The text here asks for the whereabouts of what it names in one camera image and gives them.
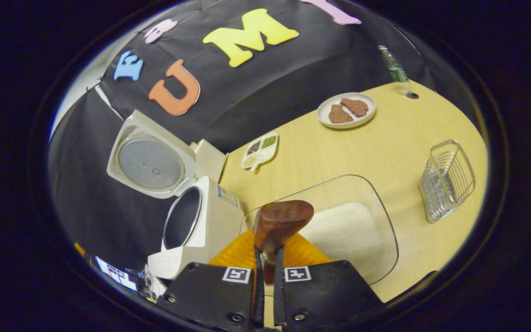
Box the black backdrop cloth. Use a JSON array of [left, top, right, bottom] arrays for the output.
[[49, 0, 478, 273]]

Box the green label water bottle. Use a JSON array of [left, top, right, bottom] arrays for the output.
[[378, 45, 409, 83]]

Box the white rice cooker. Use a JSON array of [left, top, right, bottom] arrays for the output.
[[106, 109, 248, 280]]

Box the clear box of white rice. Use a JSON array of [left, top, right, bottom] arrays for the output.
[[239, 174, 400, 298]]

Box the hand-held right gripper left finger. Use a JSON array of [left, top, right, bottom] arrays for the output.
[[157, 230, 265, 330]]

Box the metal wire chopstick holder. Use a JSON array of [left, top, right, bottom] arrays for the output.
[[419, 140, 476, 223]]

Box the brown wooden spoon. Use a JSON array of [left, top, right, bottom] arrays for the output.
[[253, 200, 314, 284]]

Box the brown meat piece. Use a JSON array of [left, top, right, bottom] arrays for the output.
[[329, 104, 354, 124], [339, 98, 369, 118]]

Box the computer monitor screen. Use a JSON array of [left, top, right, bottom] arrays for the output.
[[94, 256, 138, 292]]

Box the white toaster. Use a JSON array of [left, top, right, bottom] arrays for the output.
[[192, 139, 227, 183]]

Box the white round plate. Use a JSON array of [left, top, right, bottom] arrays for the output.
[[317, 92, 377, 130]]

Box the white divided grain dish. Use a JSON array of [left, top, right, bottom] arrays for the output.
[[241, 132, 279, 172]]

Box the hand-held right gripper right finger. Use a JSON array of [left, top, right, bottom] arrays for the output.
[[272, 233, 386, 330]]

